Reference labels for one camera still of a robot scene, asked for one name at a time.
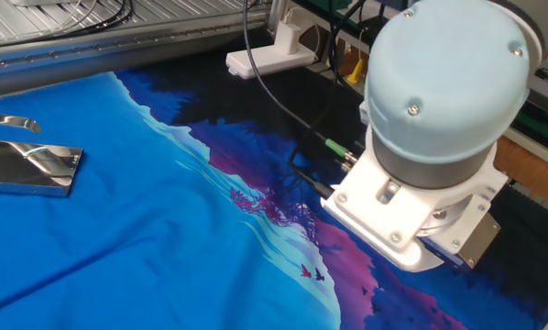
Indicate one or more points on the grey Schunk gripper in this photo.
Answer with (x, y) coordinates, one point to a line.
(478, 240)

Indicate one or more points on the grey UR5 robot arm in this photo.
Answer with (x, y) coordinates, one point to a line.
(443, 91)

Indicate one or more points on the white power strip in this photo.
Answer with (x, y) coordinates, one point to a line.
(269, 59)

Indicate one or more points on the blue landscape print tablecloth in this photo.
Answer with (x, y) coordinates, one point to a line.
(118, 229)

